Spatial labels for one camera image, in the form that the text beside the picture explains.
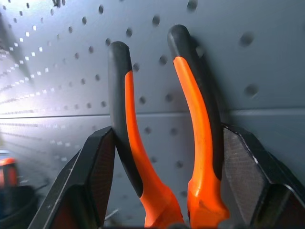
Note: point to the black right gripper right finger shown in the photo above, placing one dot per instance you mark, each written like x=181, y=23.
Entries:
x=247, y=176

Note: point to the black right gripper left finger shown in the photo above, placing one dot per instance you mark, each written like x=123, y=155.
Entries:
x=78, y=186

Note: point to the orange and black pliers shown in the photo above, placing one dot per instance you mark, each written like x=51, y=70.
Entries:
x=133, y=133

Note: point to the grey metal pegboard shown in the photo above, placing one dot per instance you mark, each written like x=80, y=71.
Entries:
x=214, y=71

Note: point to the orange and black tool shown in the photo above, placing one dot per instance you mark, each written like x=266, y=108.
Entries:
x=8, y=171

